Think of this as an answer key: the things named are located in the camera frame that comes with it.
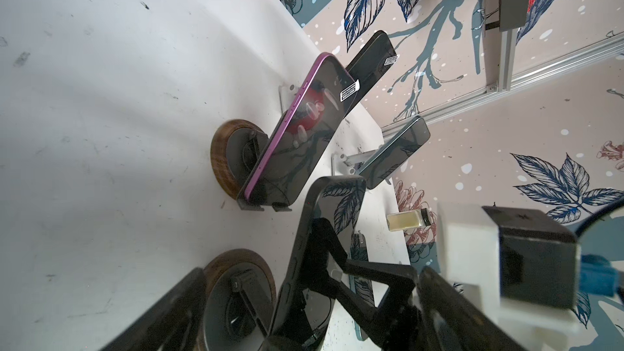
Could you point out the yellow liquid jar black lid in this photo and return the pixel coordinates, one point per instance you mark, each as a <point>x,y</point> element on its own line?
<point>405,220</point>

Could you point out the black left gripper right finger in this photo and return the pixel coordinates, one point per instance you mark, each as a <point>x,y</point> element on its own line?
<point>378,296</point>

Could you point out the purple edged phone on stand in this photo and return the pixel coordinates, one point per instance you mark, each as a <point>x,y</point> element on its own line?
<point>302,135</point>

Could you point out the clear acrylic phone stand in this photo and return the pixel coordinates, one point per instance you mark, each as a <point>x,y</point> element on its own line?
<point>346,162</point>

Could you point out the wooden round phone stand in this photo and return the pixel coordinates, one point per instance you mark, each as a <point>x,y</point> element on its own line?
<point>240,302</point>

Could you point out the black phone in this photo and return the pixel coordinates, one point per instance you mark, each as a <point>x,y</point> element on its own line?
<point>369,65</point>
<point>395,152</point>
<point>301,317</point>

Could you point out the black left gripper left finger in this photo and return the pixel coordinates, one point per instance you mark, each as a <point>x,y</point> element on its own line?
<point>172,323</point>

